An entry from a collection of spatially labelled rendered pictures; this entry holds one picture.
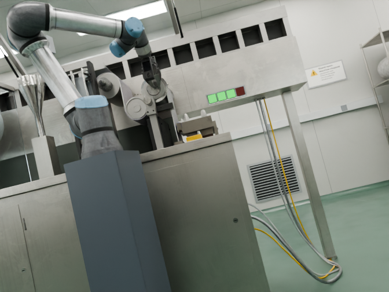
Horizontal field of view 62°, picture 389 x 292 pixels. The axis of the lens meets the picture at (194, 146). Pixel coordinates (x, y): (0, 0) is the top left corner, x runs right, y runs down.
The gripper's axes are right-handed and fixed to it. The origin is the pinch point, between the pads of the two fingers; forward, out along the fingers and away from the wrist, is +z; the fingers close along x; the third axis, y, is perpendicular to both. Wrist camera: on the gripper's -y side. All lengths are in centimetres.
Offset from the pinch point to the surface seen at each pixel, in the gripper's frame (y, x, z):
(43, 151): -6, 73, 18
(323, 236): -49, -77, 110
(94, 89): -2.6, 29.8, -9.9
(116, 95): 5.9, 23.5, 2.3
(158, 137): -20.1, 5.1, 16.2
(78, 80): 5.5, 38.0, -12.3
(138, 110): -4.1, 13.2, 8.5
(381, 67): 167, -243, 168
